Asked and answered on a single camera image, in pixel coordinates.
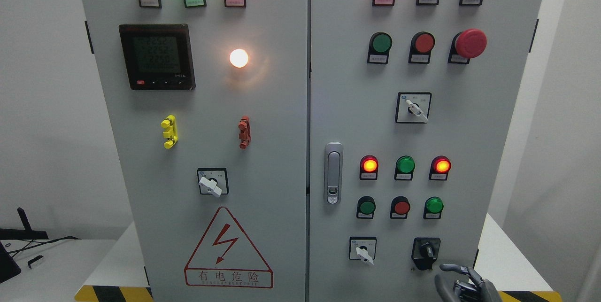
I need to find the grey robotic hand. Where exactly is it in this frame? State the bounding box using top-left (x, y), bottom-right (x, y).
top-left (434, 263), bottom-right (502, 302)

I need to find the black rotary knob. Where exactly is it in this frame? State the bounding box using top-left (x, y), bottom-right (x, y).
top-left (411, 237), bottom-right (441, 271)

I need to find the green push button lower right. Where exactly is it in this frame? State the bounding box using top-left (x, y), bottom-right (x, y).
top-left (423, 196), bottom-right (444, 219)

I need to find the green push button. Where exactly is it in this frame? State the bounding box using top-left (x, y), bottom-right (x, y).
top-left (423, 196), bottom-right (444, 219)
top-left (367, 31), bottom-right (393, 64)
top-left (356, 196), bottom-right (376, 219)

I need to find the red push button lower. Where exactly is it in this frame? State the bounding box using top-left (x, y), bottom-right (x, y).
top-left (389, 196), bottom-right (411, 219)

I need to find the red push button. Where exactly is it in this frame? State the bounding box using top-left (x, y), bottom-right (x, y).
top-left (389, 196), bottom-right (411, 219)
top-left (408, 31), bottom-right (435, 64)

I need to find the red indicator middle right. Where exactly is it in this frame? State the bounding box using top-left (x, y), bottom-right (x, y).
top-left (429, 155), bottom-right (452, 181)

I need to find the green push button lower left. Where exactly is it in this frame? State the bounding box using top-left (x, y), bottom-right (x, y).
top-left (356, 196), bottom-right (376, 219)

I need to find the green indicator middle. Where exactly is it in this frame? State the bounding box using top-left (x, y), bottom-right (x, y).
top-left (394, 155), bottom-right (415, 181)

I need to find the red lit indicator middle left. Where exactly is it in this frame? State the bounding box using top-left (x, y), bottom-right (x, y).
top-left (359, 155), bottom-right (378, 180)

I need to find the grey right cabinet door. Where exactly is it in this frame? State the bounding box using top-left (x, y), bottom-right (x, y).
top-left (308, 0), bottom-right (541, 302)

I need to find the grey cabinet door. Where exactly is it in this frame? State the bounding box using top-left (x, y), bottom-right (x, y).
top-left (82, 0), bottom-right (308, 302)
top-left (308, 0), bottom-right (541, 302)

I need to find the red emergency stop button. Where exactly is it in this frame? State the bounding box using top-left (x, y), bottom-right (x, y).
top-left (448, 28), bottom-right (487, 64)

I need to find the red push button upper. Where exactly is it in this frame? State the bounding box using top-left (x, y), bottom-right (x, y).
top-left (408, 31), bottom-right (435, 64)

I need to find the red electric hazard sticker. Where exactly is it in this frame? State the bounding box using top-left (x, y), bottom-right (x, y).
top-left (185, 206), bottom-right (273, 288)

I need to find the green push button upper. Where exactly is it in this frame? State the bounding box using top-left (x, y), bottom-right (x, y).
top-left (367, 31), bottom-right (393, 64)

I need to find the white lit indicator light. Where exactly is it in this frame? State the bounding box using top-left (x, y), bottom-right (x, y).
top-left (229, 48), bottom-right (249, 69)

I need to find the grey left cabinet door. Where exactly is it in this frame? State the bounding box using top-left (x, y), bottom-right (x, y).
top-left (82, 0), bottom-right (308, 302)

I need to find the black digital power meter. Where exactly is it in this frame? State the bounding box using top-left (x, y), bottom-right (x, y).
top-left (119, 24), bottom-right (196, 90)

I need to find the small black white adapter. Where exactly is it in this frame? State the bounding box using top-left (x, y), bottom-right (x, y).
top-left (27, 255), bottom-right (45, 270)

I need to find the black device with antenna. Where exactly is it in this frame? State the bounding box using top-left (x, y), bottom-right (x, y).
top-left (0, 207), bottom-right (48, 283)

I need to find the white selector switch lower right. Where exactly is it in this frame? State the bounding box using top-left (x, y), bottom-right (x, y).
top-left (348, 236), bottom-right (377, 265)

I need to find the white selector switch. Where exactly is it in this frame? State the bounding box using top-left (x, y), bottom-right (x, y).
top-left (395, 92), bottom-right (432, 124)
top-left (348, 236), bottom-right (377, 265)

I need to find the white selector switch upper right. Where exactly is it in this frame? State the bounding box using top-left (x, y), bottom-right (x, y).
top-left (395, 92), bottom-right (432, 124)

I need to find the silver door lock handle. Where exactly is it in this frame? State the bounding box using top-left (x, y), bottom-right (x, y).
top-left (324, 142), bottom-right (343, 204)

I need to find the red terminal handle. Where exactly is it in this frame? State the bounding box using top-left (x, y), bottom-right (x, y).
top-left (238, 116), bottom-right (251, 150)

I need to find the white selector switch left door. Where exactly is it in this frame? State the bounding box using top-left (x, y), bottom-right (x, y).
top-left (197, 168), bottom-right (229, 197)

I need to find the yellow terminal handle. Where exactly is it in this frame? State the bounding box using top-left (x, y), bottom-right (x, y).
top-left (160, 115), bottom-right (178, 149)

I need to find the black cable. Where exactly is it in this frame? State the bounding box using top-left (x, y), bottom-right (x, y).
top-left (4, 236), bottom-right (82, 259)

